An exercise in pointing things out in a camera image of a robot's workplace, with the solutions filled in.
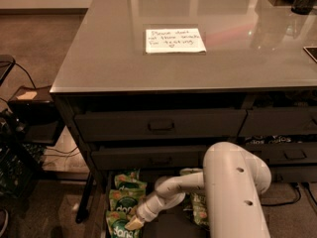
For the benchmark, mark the dark snack bags in drawer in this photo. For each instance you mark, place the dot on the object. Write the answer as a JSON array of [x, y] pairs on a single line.
[[280, 139]]

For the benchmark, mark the top left drawer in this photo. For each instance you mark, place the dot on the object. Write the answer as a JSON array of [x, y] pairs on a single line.
[[159, 124]]

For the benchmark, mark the bottom right drawer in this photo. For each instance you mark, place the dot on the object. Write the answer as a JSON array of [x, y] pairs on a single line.
[[294, 174]]

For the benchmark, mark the top right drawer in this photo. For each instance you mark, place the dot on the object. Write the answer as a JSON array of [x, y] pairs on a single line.
[[280, 121]]

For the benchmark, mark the middle right drawer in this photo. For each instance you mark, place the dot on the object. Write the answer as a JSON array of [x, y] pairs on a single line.
[[286, 153]]

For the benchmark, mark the dark cabinet with glass top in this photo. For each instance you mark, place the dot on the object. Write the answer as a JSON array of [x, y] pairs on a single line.
[[254, 59]]

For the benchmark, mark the dark crate on floor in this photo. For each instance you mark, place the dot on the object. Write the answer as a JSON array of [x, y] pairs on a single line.
[[14, 173]]

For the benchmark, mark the green dang chip bag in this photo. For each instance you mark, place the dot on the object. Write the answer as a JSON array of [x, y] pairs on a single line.
[[116, 222], [126, 182], [126, 199], [134, 173]]

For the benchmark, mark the white handwritten paper note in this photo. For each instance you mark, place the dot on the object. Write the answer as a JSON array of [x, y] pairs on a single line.
[[171, 41]]

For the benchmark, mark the green kettle chip bag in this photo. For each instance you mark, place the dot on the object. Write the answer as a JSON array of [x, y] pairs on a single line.
[[195, 208], [189, 171]]

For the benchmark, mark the middle left drawer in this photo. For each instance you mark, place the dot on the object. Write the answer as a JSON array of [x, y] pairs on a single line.
[[148, 157]]

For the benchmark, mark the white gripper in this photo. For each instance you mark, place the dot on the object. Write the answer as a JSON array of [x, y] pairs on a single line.
[[144, 212]]

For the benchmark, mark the rear green Kettle chip bag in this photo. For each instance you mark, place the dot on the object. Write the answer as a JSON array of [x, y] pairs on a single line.
[[189, 171]]

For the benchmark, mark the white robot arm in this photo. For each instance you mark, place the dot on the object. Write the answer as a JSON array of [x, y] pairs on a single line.
[[232, 180]]

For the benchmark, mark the black box with label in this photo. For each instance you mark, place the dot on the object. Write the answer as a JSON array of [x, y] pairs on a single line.
[[36, 109]]

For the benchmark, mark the front green Kettle chip bag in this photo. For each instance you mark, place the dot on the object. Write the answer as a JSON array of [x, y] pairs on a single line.
[[195, 208]]

